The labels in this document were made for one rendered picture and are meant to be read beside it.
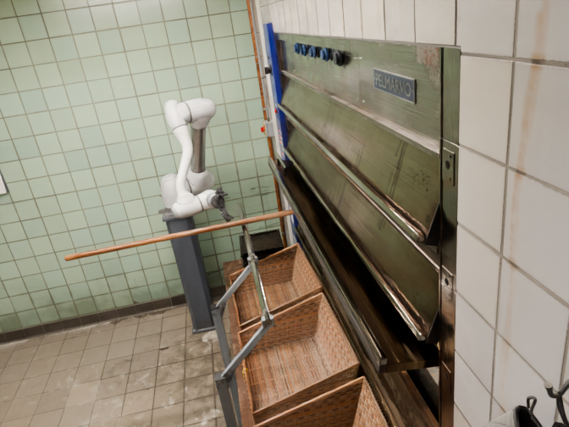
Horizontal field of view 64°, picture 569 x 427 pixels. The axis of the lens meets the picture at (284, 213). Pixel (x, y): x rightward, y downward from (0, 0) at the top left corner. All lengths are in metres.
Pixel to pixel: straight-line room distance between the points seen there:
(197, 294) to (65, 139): 1.48
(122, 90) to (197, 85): 0.53
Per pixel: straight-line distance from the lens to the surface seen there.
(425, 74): 0.99
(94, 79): 3.59
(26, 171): 3.85
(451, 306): 1.05
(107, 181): 3.74
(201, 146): 3.12
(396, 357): 1.18
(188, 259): 3.43
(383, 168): 1.24
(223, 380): 1.88
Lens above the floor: 2.19
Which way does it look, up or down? 24 degrees down
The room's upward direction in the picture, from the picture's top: 8 degrees counter-clockwise
